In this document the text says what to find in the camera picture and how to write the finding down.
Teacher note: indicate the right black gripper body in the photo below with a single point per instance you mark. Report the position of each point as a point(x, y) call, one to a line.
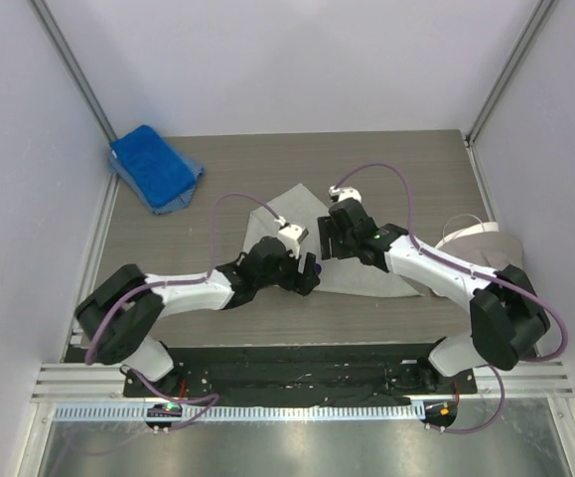
point(348, 241)

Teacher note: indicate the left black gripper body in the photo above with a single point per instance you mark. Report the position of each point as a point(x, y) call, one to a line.
point(286, 274)

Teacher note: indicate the grey cloth napkin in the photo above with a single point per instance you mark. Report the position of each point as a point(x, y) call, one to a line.
point(300, 206)

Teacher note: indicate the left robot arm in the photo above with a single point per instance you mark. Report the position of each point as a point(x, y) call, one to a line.
point(117, 317)

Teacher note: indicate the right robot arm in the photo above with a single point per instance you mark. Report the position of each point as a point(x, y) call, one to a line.
point(506, 317)

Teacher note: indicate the light blue mesh cloth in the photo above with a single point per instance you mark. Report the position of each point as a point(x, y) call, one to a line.
point(177, 204)

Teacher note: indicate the blue folded towel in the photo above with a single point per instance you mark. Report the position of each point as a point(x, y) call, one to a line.
point(153, 164)

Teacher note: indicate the grey cloth pile in bowl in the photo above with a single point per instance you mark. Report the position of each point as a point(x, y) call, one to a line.
point(483, 244)

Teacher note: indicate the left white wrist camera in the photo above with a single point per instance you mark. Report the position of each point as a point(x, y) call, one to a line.
point(292, 235)

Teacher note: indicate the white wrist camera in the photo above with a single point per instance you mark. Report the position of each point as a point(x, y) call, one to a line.
point(292, 235)
point(339, 194)

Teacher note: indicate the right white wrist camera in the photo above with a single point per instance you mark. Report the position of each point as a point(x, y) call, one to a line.
point(339, 194)

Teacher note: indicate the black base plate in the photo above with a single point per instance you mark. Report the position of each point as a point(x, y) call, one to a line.
point(306, 376)

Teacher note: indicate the white slotted cable duct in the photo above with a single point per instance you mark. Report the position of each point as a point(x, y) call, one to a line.
point(153, 412)

